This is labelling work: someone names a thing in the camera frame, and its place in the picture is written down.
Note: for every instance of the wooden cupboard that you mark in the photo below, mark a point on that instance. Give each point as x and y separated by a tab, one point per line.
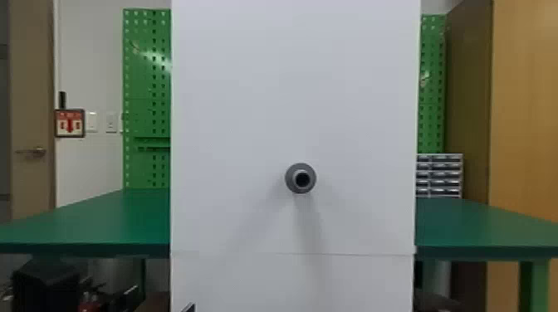
514	130

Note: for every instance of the red wall sign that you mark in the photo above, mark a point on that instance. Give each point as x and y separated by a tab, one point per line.
69	123

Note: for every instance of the grey peg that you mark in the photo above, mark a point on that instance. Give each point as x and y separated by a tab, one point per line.
301	178

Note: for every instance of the white wall switch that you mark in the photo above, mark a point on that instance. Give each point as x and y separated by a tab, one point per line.
91	121
111	122

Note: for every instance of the white drawer cabinet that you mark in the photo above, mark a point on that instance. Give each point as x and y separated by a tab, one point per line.
439	175

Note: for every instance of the white panel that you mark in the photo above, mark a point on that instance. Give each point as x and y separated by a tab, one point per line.
244	109

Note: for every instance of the wooden door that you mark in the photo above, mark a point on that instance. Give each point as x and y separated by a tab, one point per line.
30	87

